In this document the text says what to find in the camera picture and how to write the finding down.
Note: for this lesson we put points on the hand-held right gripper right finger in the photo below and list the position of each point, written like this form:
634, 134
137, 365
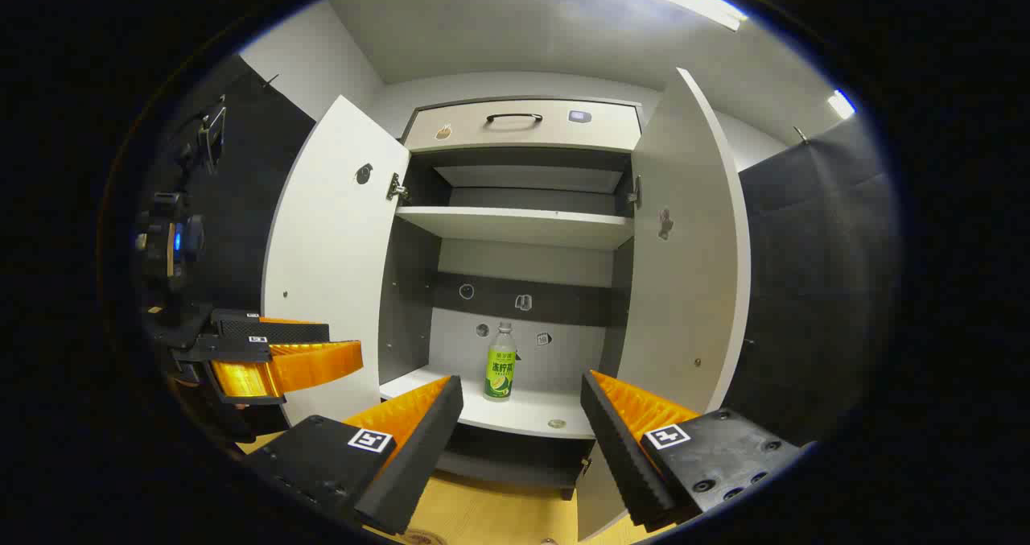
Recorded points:
624, 456

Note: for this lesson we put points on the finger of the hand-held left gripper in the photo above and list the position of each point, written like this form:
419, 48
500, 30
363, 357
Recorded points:
282, 332
314, 364

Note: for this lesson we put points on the white cabinet shelf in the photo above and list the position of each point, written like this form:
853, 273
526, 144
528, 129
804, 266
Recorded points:
515, 227

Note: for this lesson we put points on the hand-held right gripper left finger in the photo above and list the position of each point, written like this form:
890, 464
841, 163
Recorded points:
410, 464

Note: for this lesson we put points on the grey white cabinet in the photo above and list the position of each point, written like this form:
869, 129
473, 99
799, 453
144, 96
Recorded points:
523, 263

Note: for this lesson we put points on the small ceiling light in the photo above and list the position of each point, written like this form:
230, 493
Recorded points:
841, 104

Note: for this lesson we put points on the metal cloth clip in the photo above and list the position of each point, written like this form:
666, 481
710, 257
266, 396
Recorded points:
269, 81
801, 134

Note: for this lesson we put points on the clear bottle with green label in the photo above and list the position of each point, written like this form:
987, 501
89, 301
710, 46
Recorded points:
499, 368

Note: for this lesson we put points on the metal door hinge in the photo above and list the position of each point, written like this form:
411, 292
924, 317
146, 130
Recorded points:
635, 192
396, 188

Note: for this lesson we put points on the white cabinet door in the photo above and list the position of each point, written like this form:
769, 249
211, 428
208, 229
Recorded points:
338, 247
684, 271

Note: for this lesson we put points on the beige cabinet drawer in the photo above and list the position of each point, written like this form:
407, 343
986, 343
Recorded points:
523, 134

